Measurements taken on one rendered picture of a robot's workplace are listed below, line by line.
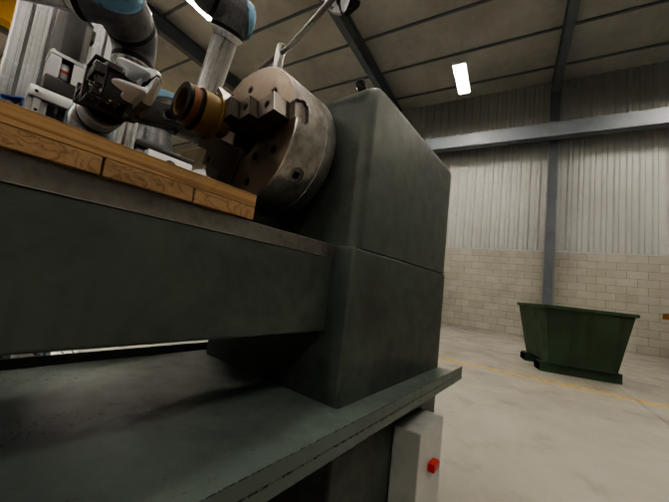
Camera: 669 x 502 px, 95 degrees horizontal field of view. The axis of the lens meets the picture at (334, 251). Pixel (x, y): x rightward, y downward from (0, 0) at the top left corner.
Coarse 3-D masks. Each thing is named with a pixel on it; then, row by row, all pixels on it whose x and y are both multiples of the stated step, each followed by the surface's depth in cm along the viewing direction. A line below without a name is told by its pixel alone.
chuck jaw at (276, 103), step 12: (276, 96) 57; (228, 108) 58; (240, 108) 59; (252, 108) 58; (264, 108) 58; (276, 108) 57; (288, 108) 59; (300, 108) 60; (228, 120) 59; (240, 120) 59; (252, 120) 59; (264, 120) 59; (276, 120) 59; (288, 120) 60; (252, 132) 63; (264, 132) 63
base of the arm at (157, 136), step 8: (144, 128) 104; (152, 128) 105; (160, 128) 107; (136, 136) 103; (144, 136) 103; (152, 136) 104; (160, 136) 106; (168, 136) 110; (160, 144) 105; (168, 144) 111
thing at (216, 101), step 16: (176, 96) 58; (192, 96) 54; (208, 96) 56; (176, 112) 58; (192, 112) 55; (208, 112) 56; (224, 112) 58; (192, 128) 58; (208, 128) 58; (224, 128) 61
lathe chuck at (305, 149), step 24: (264, 72) 67; (240, 96) 71; (264, 96) 66; (288, 96) 61; (312, 96) 66; (312, 120) 62; (240, 144) 72; (264, 144) 63; (288, 144) 58; (312, 144) 62; (240, 168) 67; (264, 168) 62; (288, 168) 60; (312, 168) 64; (264, 192) 62; (288, 192) 64
